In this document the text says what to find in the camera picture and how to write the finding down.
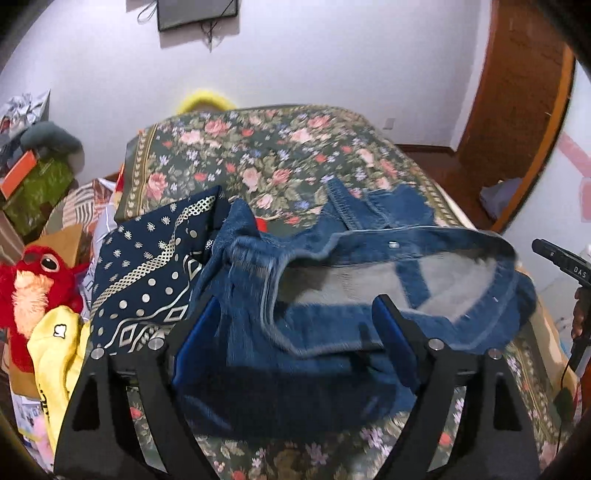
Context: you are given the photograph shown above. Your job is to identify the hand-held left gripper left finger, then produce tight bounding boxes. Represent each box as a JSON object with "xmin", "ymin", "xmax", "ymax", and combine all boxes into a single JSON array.
[{"xmin": 53, "ymin": 295, "xmax": 221, "ymax": 480}]

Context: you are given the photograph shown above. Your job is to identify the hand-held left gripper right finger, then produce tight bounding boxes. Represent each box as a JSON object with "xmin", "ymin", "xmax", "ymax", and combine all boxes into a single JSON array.
[{"xmin": 373, "ymin": 294, "xmax": 541, "ymax": 480}]

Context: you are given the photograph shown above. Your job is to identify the blue denim jacket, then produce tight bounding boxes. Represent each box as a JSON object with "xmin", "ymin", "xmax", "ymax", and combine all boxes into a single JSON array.
[{"xmin": 178, "ymin": 178, "xmax": 539, "ymax": 439}]

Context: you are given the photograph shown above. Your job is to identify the person's right hand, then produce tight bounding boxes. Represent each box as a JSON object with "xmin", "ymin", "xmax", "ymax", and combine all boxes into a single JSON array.
[{"xmin": 571, "ymin": 286, "xmax": 591, "ymax": 342}]

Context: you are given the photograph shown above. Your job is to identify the grey-blue cloth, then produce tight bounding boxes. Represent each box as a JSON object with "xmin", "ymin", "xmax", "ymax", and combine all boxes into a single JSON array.
[{"xmin": 479, "ymin": 178, "xmax": 523, "ymax": 223}]

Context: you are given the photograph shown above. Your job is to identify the dark patterned cloth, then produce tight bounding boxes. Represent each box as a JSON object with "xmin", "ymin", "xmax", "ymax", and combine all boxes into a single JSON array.
[{"xmin": 88, "ymin": 185, "xmax": 232, "ymax": 357}]

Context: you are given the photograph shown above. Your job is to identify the white heart-print sliding door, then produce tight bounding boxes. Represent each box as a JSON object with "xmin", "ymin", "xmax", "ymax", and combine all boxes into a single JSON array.
[{"xmin": 549, "ymin": 60, "xmax": 591, "ymax": 259}]

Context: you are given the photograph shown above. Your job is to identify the yellow garment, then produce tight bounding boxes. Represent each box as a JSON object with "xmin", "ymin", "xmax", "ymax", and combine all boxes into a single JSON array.
[{"xmin": 25, "ymin": 307, "xmax": 93, "ymax": 455}]

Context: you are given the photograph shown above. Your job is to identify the wooden door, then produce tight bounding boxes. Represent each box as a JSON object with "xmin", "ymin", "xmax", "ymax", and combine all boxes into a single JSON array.
[{"xmin": 455, "ymin": 0, "xmax": 578, "ymax": 234}]

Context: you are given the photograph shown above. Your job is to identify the red plush toy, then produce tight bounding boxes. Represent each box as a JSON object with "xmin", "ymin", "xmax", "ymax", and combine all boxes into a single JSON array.
[{"xmin": 0, "ymin": 244, "xmax": 86, "ymax": 374}]

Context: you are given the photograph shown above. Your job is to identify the striped patchwork cloth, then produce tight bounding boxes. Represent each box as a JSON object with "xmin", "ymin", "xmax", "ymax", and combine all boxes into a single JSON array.
[{"xmin": 34, "ymin": 179, "xmax": 125, "ymax": 252}]

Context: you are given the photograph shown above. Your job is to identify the floral bedspread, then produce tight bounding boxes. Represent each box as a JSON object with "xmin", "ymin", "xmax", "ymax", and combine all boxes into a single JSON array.
[{"xmin": 113, "ymin": 105, "xmax": 578, "ymax": 480}]

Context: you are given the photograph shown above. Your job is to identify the green box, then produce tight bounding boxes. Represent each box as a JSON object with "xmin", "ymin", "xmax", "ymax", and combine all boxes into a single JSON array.
[{"xmin": 2, "ymin": 159, "xmax": 77, "ymax": 227}]

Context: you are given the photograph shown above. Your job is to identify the orange box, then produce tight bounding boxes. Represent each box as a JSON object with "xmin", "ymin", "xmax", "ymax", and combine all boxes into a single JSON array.
[{"xmin": 0, "ymin": 150, "xmax": 40, "ymax": 200}]

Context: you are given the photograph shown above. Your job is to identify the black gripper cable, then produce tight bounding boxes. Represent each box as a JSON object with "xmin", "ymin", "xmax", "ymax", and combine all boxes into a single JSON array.
[{"xmin": 560, "ymin": 342, "xmax": 585, "ymax": 418}]

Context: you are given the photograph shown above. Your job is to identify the yellow ring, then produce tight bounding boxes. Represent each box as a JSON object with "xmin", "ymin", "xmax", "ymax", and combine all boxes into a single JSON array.
[{"xmin": 177, "ymin": 90, "xmax": 237, "ymax": 114}]

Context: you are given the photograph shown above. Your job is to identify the small black wall monitor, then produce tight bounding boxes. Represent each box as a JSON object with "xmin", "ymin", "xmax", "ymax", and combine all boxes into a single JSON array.
[{"xmin": 157, "ymin": 0, "xmax": 240, "ymax": 32}]

